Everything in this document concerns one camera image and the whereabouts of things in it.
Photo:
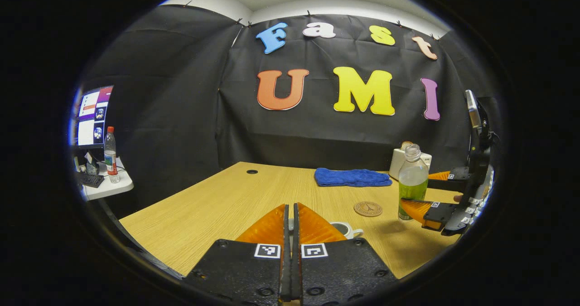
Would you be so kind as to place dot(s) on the blue towel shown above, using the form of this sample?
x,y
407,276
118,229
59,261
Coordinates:
x,y
353,177

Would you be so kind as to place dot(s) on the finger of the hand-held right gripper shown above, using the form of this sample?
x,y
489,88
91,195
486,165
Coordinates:
x,y
457,174
442,213

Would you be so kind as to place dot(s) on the white floral teacup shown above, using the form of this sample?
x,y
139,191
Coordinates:
x,y
351,231

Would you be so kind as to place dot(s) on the green label water bottle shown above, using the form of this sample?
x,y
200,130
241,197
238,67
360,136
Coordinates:
x,y
413,179

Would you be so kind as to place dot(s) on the black keyboard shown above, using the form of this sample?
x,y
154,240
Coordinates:
x,y
93,180

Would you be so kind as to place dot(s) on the red cap plastic bottle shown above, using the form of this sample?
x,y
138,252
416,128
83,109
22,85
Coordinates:
x,y
111,161

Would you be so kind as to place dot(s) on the bread slice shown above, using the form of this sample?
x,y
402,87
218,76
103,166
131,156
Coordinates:
x,y
404,144

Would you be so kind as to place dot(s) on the white toaster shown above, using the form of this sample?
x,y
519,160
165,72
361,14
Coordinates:
x,y
395,163

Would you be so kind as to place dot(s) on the black backdrop cloth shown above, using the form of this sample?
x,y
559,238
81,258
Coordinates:
x,y
317,138

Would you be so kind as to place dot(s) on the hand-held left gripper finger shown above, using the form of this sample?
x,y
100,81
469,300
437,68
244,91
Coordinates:
x,y
285,274
297,274

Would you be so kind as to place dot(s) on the computer monitor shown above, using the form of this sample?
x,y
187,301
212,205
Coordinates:
x,y
93,115

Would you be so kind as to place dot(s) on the white side table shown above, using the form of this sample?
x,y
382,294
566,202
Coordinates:
x,y
118,188

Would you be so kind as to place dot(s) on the round wooden coaster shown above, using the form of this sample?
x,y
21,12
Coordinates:
x,y
368,209

